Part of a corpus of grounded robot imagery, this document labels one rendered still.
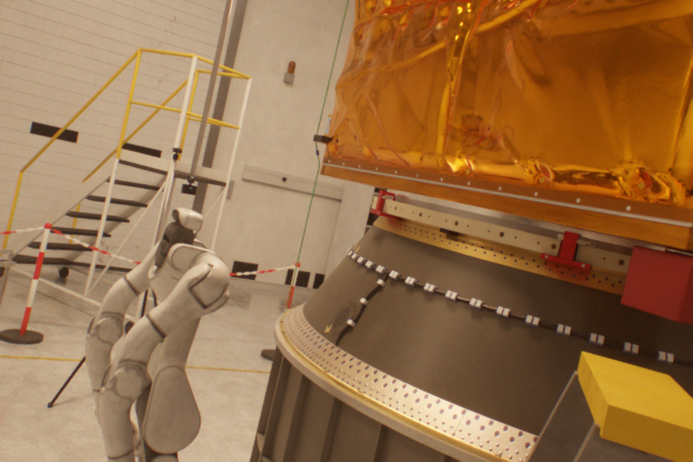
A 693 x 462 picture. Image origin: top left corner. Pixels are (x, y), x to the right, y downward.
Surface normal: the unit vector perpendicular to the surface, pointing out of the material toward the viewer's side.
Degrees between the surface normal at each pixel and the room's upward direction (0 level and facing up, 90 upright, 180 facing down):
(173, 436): 90
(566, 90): 90
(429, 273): 62
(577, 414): 93
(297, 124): 90
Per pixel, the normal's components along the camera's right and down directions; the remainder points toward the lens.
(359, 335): -0.61, -0.61
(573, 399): -0.24, 0.03
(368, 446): -0.67, -0.13
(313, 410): -0.83, -0.18
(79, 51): 0.46, 0.13
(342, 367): -0.37, -0.82
